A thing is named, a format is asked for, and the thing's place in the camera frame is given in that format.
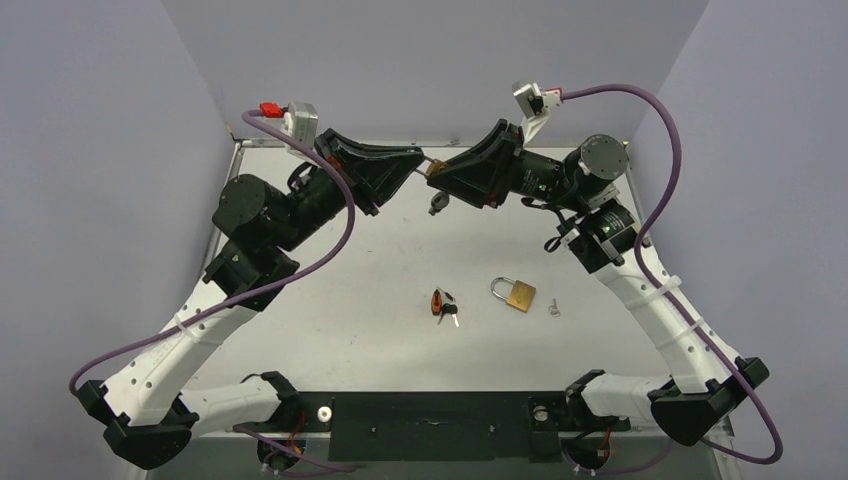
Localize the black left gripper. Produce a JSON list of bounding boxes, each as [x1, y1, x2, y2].
[[283, 133, 435, 252]]

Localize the large brass padlock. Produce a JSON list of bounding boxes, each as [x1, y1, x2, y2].
[[490, 277, 536, 313]]

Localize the orange black padlock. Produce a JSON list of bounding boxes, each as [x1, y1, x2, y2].
[[430, 288, 444, 316]]

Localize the black-headed keys bunch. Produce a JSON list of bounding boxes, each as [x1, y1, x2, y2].
[[438, 289, 460, 327]]

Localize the silver key with ring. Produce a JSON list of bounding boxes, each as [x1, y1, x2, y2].
[[548, 299, 561, 317]]

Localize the small brass long-shackle padlock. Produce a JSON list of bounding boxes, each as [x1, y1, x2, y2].
[[415, 157, 446, 178]]

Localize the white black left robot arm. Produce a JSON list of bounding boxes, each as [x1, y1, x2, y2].
[[77, 130, 425, 470]]

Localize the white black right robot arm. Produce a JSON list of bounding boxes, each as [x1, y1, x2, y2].
[[426, 120, 769, 446]]

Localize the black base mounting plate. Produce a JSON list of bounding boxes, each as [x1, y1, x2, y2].
[[248, 391, 631, 463]]

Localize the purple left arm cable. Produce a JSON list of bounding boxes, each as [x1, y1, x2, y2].
[[68, 109, 358, 397]]

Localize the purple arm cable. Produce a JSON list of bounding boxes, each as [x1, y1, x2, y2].
[[559, 83, 784, 466], [68, 109, 358, 397]]

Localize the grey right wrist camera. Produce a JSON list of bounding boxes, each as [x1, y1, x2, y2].
[[512, 81, 563, 144]]

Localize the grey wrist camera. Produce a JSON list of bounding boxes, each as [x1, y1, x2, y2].
[[512, 81, 563, 144], [258, 102, 319, 149]]

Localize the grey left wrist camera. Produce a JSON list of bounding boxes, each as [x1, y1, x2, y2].
[[258, 102, 319, 149]]

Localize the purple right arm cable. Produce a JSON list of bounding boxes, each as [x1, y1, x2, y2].
[[559, 83, 784, 466]]

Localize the aluminium table frame rail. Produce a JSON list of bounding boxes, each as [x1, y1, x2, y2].
[[135, 389, 670, 440]]

